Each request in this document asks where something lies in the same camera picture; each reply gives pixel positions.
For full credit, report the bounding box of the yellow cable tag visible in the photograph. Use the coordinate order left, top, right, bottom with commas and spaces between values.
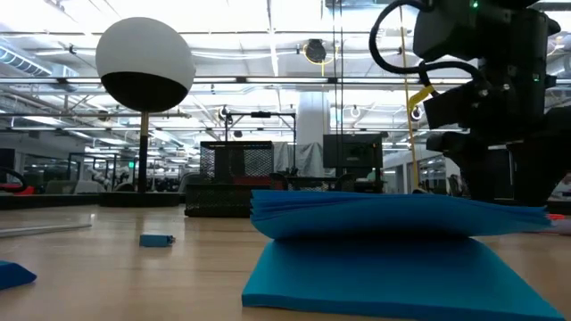
407, 84, 436, 113

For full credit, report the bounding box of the red black equipment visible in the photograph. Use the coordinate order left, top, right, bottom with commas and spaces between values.
0, 166, 36, 196

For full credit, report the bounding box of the blue sticky note pad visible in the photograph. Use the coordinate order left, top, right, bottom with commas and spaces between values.
241, 188, 567, 321

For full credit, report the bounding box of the black mesh desk organizer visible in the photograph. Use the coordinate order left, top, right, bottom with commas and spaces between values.
184, 140, 385, 218

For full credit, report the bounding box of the yellow hanging cable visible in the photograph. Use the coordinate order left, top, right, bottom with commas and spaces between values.
398, 0, 421, 191

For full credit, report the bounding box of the blue eraser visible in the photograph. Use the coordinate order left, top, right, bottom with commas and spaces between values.
0, 259, 38, 291

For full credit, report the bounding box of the grey cloth cover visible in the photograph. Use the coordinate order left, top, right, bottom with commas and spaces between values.
272, 141, 326, 178

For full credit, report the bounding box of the small blue block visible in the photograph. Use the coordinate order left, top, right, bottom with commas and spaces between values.
138, 234, 176, 249

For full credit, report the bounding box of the black hanging cable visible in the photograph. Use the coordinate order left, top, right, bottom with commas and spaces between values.
331, 0, 337, 135
339, 0, 345, 179

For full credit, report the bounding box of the black table frame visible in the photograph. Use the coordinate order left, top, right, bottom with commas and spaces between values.
0, 193, 571, 216

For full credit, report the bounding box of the black monitor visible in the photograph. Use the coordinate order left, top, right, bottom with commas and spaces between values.
322, 133, 384, 179

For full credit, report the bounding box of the ceiling cable reel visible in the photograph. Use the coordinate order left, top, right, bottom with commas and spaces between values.
303, 38, 328, 64

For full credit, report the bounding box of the black frame rig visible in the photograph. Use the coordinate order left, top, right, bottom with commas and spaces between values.
224, 111, 297, 179

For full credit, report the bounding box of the white globe lamp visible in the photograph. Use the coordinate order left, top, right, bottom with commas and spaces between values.
95, 16, 196, 208

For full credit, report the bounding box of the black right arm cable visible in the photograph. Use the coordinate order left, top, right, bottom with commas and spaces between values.
368, 0, 485, 84

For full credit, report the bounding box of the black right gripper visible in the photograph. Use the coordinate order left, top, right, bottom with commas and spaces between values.
426, 62, 571, 207

